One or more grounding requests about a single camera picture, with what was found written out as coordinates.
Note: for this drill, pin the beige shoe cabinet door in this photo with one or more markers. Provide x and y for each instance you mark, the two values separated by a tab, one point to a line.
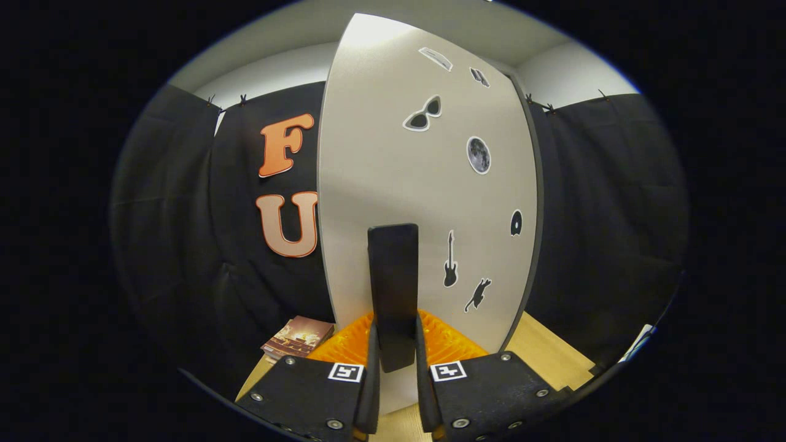
381	153

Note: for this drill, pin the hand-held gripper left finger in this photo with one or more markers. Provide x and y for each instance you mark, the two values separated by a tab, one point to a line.
372	405

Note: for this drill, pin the grey shoe cabinet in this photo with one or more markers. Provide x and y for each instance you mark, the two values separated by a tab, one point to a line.
540	196

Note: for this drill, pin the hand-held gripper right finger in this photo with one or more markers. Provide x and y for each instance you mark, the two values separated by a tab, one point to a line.
424	399

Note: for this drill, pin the brown book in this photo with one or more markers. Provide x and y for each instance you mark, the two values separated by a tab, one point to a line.
298	337

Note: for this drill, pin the white printed papers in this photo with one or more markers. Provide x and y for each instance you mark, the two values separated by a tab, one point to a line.
638	342

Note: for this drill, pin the black backdrop cloth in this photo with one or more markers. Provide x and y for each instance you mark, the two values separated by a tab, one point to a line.
614	215

